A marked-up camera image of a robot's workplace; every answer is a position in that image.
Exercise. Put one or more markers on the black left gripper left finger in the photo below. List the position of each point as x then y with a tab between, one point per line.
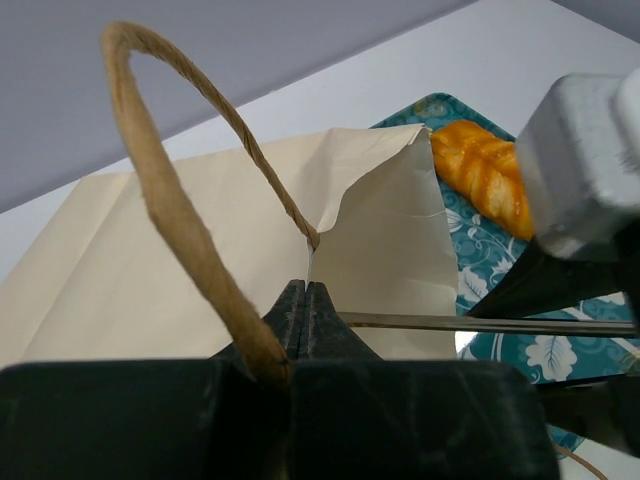
201	418

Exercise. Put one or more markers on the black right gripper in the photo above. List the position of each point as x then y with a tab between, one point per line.
603	409

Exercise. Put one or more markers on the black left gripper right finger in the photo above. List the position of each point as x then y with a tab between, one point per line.
354	415

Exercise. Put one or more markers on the orange twisted fake bread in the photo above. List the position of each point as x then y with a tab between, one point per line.
483	168

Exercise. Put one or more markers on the beige paper bag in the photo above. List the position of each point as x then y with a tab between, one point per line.
180	259

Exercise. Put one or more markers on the teal floral tray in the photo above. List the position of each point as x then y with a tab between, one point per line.
495	270

